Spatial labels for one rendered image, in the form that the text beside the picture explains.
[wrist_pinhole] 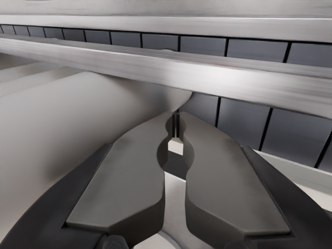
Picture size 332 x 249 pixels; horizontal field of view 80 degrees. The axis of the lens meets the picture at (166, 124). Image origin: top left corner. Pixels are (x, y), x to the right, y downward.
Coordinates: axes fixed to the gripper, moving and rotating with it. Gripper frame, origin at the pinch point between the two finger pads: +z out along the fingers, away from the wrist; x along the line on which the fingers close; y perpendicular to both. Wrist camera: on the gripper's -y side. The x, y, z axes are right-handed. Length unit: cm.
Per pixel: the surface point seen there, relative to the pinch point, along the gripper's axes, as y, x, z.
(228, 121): 2.5, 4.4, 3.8
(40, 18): -4.8, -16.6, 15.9
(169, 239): 24.1, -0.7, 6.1
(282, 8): -5.6, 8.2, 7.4
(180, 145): 3.8, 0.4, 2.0
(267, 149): 4.0, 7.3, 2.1
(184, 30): -4.2, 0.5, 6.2
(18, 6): -6.3, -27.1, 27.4
